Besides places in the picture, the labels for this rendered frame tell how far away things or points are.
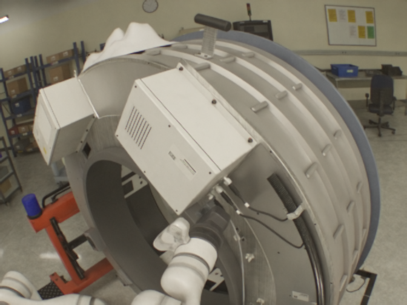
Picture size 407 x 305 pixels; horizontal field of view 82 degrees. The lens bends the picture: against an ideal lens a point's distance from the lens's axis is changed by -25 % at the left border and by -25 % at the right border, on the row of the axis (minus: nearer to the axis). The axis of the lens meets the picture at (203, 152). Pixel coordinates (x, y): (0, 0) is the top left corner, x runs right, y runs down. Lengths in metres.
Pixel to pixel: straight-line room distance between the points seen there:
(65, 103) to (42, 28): 6.04
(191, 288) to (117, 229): 1.07
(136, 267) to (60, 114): 0.86
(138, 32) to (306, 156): 0.63
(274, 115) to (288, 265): 0.36
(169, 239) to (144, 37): 0.65
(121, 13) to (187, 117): 5.73
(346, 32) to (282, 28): 1.54
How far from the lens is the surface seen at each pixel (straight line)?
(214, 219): 0.59
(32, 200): 1.99
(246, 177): 0.65
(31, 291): 0.84
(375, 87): 5.15
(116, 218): 1.48
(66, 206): 2.11
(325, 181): 0.71
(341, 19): 6.70
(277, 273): 0.79
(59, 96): 1.05
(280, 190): 0.59
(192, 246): 0.52
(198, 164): 0.54
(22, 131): 7.02
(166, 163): 0.60
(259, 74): 0.82
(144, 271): 1.52
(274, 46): 1.02
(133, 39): 0.96
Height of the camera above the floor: 1.89
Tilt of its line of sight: 24 degrees down
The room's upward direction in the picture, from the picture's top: 8 degrees counter-clockwise
